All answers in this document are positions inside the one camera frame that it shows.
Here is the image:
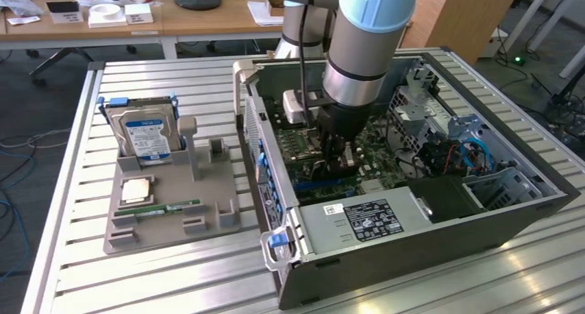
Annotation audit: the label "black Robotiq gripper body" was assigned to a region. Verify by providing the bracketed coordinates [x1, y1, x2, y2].
[317, 103, 373, 141]

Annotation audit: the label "graphics card with metal bracket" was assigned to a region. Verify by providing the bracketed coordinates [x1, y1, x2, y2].
[296, 159, 360, 189]

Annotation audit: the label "CPU socket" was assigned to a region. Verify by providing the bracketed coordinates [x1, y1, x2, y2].
[296, 127, 324, 154]

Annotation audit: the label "green motherboard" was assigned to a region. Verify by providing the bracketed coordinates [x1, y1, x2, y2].
[264, 97, 399, 205]

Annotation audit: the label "long expansion slot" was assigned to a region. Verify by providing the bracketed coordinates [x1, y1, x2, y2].
[292, 180, 348, 192]

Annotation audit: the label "silver metal disk bay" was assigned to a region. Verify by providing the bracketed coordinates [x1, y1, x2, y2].
[386, 84, 461, 157]

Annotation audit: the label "grey power supply unit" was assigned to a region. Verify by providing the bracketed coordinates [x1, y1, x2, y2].
[286, 186, 433, 257]

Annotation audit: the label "grey parts rack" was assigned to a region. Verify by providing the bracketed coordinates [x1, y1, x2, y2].
[104, 117, 242, 256]

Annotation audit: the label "open dark grey PC case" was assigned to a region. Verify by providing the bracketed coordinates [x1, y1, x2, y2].
[232, 46, 582, 311]

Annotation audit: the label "white paper stack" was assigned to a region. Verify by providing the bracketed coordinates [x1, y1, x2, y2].
[246, 0, 285, 27]

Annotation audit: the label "wooden cabinet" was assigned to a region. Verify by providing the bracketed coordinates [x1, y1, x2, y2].
[403, 0, 525, 65]

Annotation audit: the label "white socket box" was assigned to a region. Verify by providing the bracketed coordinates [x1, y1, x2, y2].
[485, 28, 510, 60]

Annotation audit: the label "wooden desk white legs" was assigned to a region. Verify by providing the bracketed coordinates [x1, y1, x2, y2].
[161, 0, 414, 60]
[0, 0, 177, 60]

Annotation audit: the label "hard disk in blue caddy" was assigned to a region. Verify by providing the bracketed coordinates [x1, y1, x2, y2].
[97, 93, 181, 167]

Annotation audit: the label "green RAM stick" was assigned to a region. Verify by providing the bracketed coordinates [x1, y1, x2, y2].
[113, 199, 202, 217]

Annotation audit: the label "silver CPU chip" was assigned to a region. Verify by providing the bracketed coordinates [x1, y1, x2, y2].
[120, 179, 153, 205]

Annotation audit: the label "small white box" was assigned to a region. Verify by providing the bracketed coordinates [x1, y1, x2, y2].
[124, 3, 154, 25]

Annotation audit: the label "flat white box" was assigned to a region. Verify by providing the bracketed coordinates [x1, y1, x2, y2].
[86, 14, 129, 29]

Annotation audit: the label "white tape roll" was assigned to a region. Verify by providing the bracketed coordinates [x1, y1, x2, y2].
[90, 3, 121, 20]

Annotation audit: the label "black chair base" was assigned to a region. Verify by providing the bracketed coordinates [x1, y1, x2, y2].
[25, 46, 97, 87]

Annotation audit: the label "black and white box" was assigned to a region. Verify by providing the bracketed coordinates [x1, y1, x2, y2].
[45, 1, 84, 24]

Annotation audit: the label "clear plastic bag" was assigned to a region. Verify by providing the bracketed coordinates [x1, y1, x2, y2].
[0, 0, 36, 15]

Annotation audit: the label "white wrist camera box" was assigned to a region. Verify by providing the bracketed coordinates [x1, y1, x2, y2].
[281, 89, 334, 125]

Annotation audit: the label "black wire bundle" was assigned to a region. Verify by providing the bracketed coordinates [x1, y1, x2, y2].
[413, 141, 461, 178]

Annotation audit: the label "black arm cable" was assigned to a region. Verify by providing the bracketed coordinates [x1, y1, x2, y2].
[297, 0, 317, 123]

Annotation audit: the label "blue wire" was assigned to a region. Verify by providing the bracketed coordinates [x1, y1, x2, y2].
[455, 138, 498, 173]

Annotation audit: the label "perforated metal bracket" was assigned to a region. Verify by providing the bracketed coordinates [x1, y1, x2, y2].
[461, 166, 547, 212]

